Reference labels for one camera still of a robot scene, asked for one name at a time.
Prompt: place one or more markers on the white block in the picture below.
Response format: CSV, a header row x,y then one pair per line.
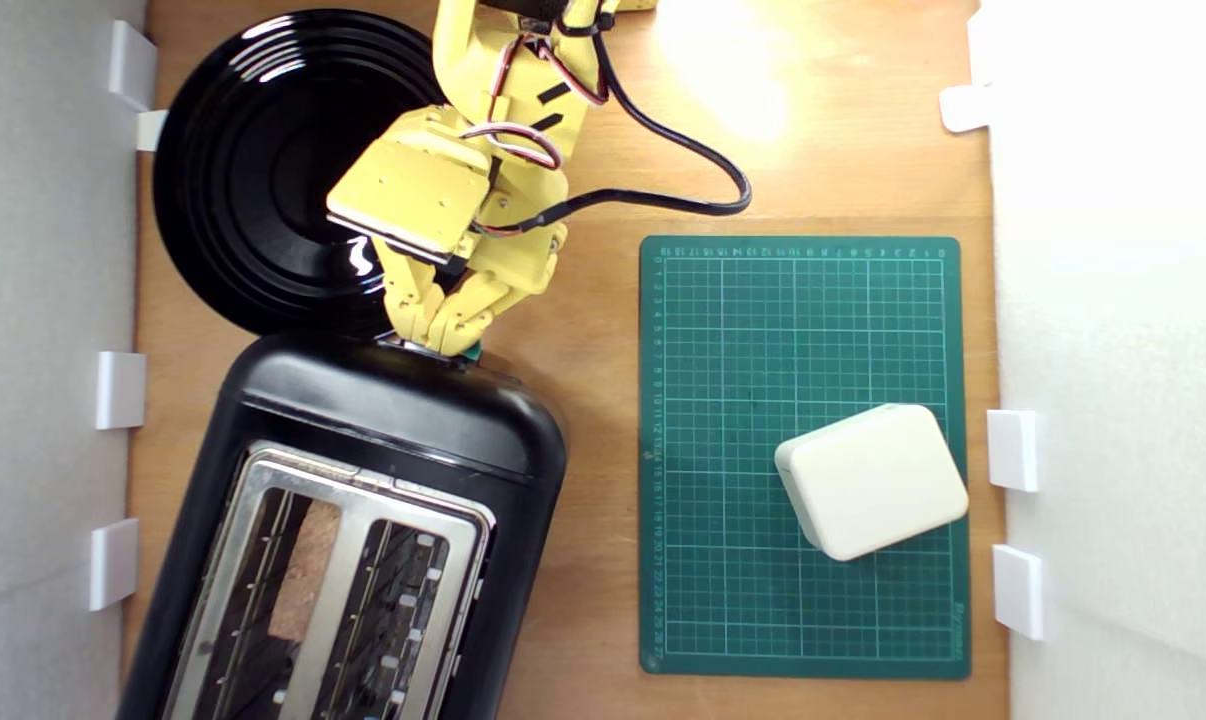
x,y
873,480

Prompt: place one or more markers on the yellow wrist camera box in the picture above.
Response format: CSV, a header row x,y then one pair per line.
x,y
413,185

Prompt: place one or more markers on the green toaster lever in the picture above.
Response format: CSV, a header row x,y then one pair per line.
x,y
475,352

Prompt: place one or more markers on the brown bread slice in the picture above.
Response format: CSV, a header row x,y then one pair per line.
x,y
308,570

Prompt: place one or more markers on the black round plate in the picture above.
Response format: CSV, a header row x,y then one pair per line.
x,y
253,180

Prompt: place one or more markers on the white wall clip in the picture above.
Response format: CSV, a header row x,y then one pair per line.
x,y
966,108
150,130
113,563
1013,450
131,65
1018,592
121,390

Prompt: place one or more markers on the green cutting mat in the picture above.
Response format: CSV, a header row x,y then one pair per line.
x,y
723,400

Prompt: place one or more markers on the black two-slot toaster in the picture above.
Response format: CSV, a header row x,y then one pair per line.
x,y
393,410

